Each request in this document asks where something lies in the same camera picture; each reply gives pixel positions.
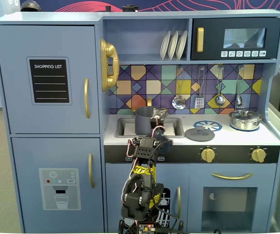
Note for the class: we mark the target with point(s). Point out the black shopping list board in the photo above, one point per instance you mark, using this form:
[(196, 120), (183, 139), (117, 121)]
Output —
[(48, 80)]

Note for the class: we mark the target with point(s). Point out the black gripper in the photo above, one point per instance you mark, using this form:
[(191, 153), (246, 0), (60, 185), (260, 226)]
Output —
[(158, 113)]

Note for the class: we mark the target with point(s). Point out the metal ladle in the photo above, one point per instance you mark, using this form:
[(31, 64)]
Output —
[(219, 100)]

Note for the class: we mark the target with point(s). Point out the white toy plate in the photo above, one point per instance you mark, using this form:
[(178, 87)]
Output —
[(172, 46), (181, 45), (164, 46)]

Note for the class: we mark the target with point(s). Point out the tall blue fridge door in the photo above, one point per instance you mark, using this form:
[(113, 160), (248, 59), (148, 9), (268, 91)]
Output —
[(13, 97)]

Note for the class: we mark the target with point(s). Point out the blue oven door with window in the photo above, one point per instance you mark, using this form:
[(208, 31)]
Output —
[(196, 207)]

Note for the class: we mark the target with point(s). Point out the gold stove knob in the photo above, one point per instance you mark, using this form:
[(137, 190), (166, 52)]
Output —
[(259, 155), (207, 155)]

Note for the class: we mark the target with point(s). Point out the metal slotted spatula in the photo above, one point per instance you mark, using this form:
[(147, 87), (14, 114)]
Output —
[(199, 103)]

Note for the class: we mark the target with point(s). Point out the black helmet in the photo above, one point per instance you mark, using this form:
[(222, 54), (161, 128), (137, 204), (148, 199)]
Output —
[(30, 6)]

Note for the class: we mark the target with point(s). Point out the gray toy pot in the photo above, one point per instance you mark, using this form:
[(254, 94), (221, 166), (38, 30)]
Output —
[(142, 119)]

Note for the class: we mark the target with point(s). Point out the gray toy sink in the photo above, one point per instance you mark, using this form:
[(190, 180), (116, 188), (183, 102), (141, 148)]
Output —
[(127, 129)]

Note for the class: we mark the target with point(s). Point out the blue freezer door with dispenser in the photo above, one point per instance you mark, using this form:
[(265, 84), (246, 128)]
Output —
[(27, 158)]

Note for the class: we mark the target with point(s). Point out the shiny steel pot with lid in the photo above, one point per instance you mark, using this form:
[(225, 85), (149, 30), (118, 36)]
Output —
[(245, 122)]

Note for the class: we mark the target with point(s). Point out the small gripper camera board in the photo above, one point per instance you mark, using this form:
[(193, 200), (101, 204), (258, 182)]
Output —
[(159, 113)]

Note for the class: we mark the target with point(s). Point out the metal skimmer spoon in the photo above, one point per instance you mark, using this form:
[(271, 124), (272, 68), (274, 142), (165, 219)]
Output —
[(178, 102)]

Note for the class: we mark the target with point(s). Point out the gray round lid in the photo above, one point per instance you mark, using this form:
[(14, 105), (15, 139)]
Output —
[(196, 135)]

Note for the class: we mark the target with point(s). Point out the black cylindrical object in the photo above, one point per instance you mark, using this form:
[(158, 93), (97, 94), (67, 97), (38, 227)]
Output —
[(130, 8)]

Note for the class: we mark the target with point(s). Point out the gold toy telephone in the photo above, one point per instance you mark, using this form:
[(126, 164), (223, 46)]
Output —
[(109, 51)]

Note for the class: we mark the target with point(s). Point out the blue toy kitchen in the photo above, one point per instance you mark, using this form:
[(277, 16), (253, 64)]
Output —
[(145, 36)]

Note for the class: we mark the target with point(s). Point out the blue cupboard door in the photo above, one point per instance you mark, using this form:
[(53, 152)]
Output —
[(115, 195)]

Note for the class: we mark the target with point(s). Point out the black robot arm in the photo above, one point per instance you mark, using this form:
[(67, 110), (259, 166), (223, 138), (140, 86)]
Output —
[(143, 151)]

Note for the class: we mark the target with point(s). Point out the gray ice dispenser decal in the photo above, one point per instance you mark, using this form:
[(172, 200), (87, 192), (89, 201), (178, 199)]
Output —
[(57, 190)]

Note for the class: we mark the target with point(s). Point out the gold faucet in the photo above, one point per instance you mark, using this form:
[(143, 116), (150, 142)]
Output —
[(149, 102)]

